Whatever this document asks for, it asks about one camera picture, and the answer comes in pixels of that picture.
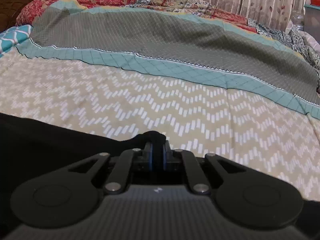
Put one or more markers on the teal white patterned pillow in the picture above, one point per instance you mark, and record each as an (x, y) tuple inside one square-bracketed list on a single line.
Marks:
[(13, 36)]

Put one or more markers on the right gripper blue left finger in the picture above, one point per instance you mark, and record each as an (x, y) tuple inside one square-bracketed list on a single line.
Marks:
[(132, 159)]

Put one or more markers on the red floral quilt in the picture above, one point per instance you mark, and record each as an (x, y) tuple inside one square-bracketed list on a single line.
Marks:
[(34, 9)]

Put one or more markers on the black pants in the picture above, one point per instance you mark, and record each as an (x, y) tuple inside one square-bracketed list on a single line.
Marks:
[(52, 182)]

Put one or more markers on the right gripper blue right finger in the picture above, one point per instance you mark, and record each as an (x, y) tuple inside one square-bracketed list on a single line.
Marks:
[(195, 179)]

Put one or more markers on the patterned bedspread with text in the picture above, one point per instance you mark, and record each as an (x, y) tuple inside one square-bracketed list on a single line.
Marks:
[(207, 85)]

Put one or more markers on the black white paisley cloth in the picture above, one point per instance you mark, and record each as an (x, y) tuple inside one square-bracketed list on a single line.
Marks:
[(299, 41)]

